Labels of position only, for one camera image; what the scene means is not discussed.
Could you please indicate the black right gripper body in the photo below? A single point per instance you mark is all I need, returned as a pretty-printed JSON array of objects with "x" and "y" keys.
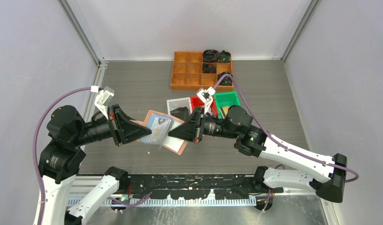
[{"x": 203, "y": 118}]

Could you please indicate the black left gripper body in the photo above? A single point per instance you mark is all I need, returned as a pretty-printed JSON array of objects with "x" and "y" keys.
[{"x": 110, "y": 117}]

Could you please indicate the grey white card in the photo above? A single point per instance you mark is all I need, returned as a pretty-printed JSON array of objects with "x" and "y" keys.
[{"x": 174, "y": 144}]

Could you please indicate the tan leather card holder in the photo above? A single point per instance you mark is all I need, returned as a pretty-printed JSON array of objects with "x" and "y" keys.
[{"x": 148, "y": 121}]

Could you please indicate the silver grey credit card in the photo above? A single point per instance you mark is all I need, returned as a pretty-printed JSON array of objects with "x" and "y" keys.
[{"x": 159, "y": 128}]

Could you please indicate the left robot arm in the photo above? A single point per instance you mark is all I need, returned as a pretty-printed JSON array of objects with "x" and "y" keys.
[{"x": 60, "y": 161}]

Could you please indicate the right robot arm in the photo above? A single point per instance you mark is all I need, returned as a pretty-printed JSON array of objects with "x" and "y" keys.
[{"x": 310, "y": 171}]

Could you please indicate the gold cards in bin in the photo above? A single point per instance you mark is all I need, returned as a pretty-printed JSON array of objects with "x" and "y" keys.
[{"x": 224, "y": 111}]

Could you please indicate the red plastic bin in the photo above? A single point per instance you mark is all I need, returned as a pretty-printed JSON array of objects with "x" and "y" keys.
[{"x": 195, "y": 101}]

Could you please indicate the white plastic bin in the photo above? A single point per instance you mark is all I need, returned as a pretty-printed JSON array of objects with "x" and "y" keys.
[{"x": 179, "y": 102}]

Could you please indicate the green plastic bin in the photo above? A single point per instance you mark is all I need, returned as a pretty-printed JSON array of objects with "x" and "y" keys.
[{"x": 225, "y": 99}]

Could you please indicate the camouflage rolled tie lower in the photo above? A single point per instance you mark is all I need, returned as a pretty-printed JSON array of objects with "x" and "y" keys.
[{"x": 226, "y": 81}]

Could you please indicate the orange wooden compartment tray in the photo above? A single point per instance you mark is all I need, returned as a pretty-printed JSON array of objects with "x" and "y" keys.
[{"x": 187, "y": 72}]

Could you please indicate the dark rolled tie middle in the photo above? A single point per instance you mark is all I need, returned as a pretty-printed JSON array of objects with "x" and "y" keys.
[{"x": 209, "y": 68}]

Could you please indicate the dark rolled belt top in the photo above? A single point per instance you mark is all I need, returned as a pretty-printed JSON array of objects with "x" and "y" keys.
[{"x": 211, "y": 55}]

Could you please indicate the green patterned rolled tie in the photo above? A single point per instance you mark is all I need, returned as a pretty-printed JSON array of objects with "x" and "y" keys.
[{"x": 225, "y": 57}]

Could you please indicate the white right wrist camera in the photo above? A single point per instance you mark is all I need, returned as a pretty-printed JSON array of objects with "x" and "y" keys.
[{"x": 207, "y": 97}]

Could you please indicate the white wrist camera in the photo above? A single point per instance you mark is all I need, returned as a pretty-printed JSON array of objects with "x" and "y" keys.
[
  {"x": 104, "y": 96},
  {"x": 207, "y": 97}
]

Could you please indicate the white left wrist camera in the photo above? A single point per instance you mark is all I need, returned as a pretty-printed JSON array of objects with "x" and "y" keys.
[{"x": 104, "y": 96}]

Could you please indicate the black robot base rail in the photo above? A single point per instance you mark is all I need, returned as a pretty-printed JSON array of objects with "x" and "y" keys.
[{"x": 192, "y": 190}]

